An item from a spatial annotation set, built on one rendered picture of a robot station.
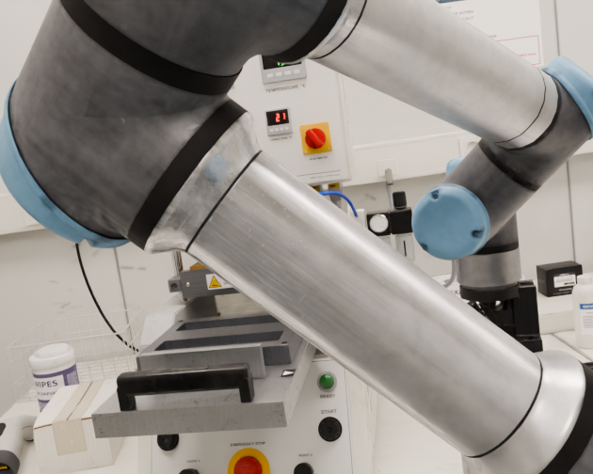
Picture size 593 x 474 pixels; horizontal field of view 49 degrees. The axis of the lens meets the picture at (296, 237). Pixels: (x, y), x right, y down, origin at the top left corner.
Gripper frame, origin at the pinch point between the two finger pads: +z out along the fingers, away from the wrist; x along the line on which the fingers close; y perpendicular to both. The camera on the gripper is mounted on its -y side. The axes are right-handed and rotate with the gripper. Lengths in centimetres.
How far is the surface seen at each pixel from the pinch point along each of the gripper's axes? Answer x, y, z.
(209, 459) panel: 2.2, -38.5, 3.1
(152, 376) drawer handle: -17.5, -34.4, -17.0
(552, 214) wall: 102, 24, -12
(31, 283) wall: 66, -109, -13
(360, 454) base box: 3.7, -17.0, 3.6
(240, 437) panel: 3.7, -33.9, 0.6
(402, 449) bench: 15.1, -12.5, 8.7
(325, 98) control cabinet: 42, -22, -47
